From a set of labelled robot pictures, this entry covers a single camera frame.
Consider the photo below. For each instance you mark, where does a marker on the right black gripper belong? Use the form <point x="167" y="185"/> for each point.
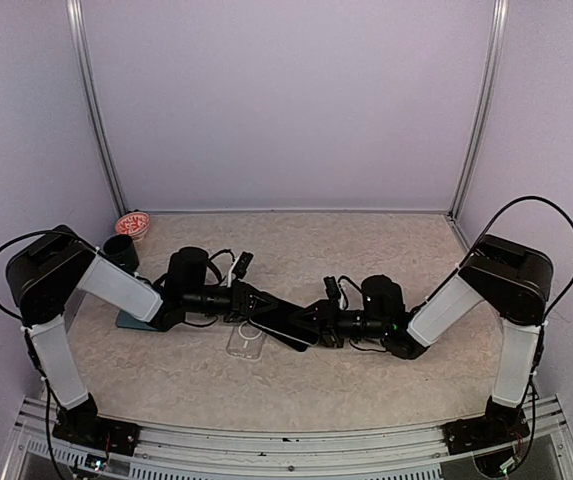
<point x="326" y="314"/>

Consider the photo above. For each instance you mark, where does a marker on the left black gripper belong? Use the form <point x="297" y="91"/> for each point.
<point x="242" y="294"/>

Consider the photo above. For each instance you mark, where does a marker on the black phone with silver edge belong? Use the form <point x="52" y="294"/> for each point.
<point x="280" y="323"/>

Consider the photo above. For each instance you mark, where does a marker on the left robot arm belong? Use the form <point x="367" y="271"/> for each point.
<point x="58" y="268"/>

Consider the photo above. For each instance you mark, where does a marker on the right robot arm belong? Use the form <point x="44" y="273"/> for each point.
<point x="509" y="280"/>

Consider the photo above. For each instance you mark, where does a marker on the clear magsafe phone case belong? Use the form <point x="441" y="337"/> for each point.
<point x="246" y="341"/>

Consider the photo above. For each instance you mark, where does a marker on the teal green phone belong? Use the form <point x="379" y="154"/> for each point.
<point x="125" y="320"/>

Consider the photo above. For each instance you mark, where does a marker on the red white patterned bowl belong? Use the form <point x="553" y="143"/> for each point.
<point x="134" y="224"/>

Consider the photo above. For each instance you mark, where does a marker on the black cup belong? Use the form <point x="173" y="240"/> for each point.
<point x="120" y="249"/>

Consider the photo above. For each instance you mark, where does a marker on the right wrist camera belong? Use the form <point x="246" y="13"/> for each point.
<point x="332" y="289"/>

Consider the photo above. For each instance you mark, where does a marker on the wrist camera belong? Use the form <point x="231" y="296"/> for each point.
<point x="241" y="264"/>
<point x="332" y="289"/>

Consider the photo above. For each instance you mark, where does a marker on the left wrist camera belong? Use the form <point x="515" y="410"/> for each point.
<point x="241" y="264"/>

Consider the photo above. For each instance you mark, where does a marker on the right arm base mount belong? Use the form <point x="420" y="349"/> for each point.
<point x="486" y="434"/>

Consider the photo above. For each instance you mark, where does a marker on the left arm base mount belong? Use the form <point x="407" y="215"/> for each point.
<point x="108" y="435"/>

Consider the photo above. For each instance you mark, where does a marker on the front aluminium rail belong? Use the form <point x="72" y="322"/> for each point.
<point x="540" y="448"/>

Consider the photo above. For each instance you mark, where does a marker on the left aluminium frame post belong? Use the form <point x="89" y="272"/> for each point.
<point x="74" y="10"/>

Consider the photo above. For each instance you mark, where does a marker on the aluminium frame post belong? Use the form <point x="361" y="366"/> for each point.
<point x="74" y="10"/>
<point x="483" y="106"/>

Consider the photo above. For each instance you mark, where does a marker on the right aluminium frame post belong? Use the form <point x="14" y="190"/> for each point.
<point x="483" y="106"/>

